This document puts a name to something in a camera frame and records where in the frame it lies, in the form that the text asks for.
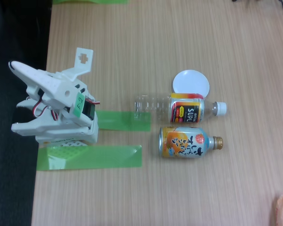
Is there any clear plastic bottle white cap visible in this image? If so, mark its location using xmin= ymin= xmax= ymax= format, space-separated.
xmin=133 ymin=93 xmax=227 ymax=124

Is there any orange aluminium bottle can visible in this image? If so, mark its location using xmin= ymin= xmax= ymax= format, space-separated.
xmin=158 ymin=126 xmax=224 ymax=159

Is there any short green tape strip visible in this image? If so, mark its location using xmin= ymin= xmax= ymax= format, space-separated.
xmin=95 ymin=110 xmax=151 ymax=132

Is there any wide green tape strip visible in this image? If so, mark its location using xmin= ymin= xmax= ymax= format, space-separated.
xmin=36 ymin=145 xmax=142 ymax=171

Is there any small white round plate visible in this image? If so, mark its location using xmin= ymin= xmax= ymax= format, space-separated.
xmin=172 ymin=69 xmax=210 ymax=99

